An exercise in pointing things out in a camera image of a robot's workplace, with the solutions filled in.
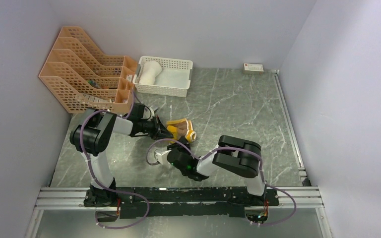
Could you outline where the white plastic basket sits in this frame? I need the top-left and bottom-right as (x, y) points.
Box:
(132, 56), (193, 98)

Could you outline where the aluminium frame rail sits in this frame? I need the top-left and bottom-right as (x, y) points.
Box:
(27, 68), (332, 238)

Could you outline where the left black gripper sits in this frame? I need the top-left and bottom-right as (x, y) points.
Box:
(138, 115), (173, 140)

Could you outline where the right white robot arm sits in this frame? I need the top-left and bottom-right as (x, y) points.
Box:
(162, 135), (267, 205)

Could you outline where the small white red box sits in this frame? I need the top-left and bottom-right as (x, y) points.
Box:
(243, 63), (264, 75)

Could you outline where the orange plastic file organizer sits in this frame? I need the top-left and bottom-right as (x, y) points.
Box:
(39, 26), (137, 114)

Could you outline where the cream white towel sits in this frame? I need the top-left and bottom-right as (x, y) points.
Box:
(139, 61), (162, 85)

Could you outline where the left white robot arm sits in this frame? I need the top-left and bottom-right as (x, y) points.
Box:
(69, 103), (173, 206)

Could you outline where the purple cable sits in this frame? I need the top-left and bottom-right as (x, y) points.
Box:
(145, 138), (297, 227)
(79, 92), (151, 230)

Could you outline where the brown yellow towel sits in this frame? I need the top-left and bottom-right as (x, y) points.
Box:
(166, 119), (197, 143)

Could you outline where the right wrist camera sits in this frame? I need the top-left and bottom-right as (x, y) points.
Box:
(154, 149), (171, 165)

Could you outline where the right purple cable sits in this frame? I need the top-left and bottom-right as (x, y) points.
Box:
(145, 138), (297, 227)

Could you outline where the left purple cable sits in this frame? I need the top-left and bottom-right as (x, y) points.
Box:
(79, 92), (151, 230)

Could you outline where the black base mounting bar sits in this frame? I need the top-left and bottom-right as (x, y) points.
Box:
(83, 186), (279, 219)

